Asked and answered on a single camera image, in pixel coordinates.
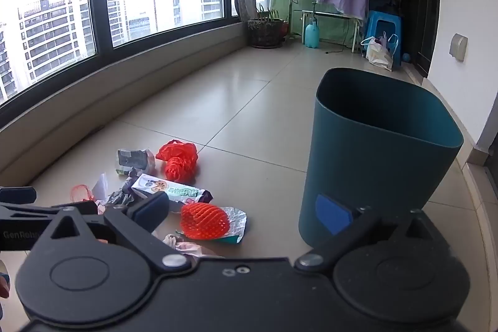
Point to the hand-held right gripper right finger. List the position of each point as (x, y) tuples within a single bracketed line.
[(330, 213)]

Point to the small blue ball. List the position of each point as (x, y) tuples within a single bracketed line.
[(407, 57)]

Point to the grey door frame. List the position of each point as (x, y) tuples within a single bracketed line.
[(484, 168)]

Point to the grey wall socket cover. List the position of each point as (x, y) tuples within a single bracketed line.
[(458, 47)]

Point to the orange foam fruit net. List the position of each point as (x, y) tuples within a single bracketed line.
[(204, 221)]

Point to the potted plant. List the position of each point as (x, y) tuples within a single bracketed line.
[(264, 32)]

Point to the white plastic bag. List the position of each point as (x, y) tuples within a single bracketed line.
[(379, 56)]

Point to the dark leaning board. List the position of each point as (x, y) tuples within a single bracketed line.
[(245, 3)]

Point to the teal plastic trash bin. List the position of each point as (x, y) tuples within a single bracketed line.
[(381, 168)]

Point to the dark sliding door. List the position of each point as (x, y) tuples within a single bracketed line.
[(428, 5)]

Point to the light blue spray bottle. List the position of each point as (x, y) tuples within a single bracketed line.
[(312, 34)]

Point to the red plastic bag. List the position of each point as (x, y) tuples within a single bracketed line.
[(181, 161)]

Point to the silver foil wrapper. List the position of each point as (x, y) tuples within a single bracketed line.
[(237, 219)]

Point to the twisted pale tissue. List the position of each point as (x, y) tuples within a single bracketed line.
[(186, 246)]

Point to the white green snack box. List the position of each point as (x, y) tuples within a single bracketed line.
[(175, 190)]

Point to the crumpled dark wrapper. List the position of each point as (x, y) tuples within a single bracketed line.
[(116, 196)]

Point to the red mesh net bag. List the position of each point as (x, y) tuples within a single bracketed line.
[(81, 192)]

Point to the blue plastic stool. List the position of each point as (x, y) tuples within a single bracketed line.
[(383, 21)]

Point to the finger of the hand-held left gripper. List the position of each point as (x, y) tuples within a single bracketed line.
[(17, 194), (46, 208)]

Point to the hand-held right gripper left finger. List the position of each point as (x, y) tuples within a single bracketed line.
[(149, 209)]

